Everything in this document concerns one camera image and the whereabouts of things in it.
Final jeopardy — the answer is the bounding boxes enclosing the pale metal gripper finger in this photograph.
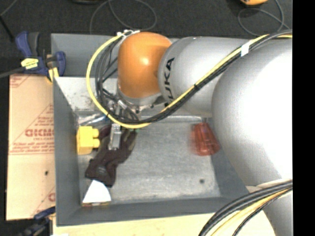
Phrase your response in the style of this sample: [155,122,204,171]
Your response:
[107,123,123,150]

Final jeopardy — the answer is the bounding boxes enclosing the dark brown cloth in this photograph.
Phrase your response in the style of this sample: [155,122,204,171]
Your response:
[85,124,137,188]

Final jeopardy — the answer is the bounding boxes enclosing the clear plastic wrapper blue print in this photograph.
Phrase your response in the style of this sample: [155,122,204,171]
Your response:
[78,114,109,128]

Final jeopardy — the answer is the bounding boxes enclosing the yellow toy brick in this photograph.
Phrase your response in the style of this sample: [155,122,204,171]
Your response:
[76,126,101,155]

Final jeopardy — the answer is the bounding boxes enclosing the grey metal bin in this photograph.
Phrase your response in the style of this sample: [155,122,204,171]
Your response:
[50,33,250,226]

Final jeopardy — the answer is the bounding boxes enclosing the white paper cone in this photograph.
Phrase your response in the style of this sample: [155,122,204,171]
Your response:
[82,179,112,204]

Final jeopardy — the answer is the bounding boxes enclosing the brown cardboard board red print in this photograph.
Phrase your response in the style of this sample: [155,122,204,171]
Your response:
[5,73,56,221]

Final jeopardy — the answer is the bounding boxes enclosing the clear red-orange ribbed handle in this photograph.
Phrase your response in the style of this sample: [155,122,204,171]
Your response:
[190,122,221,156]

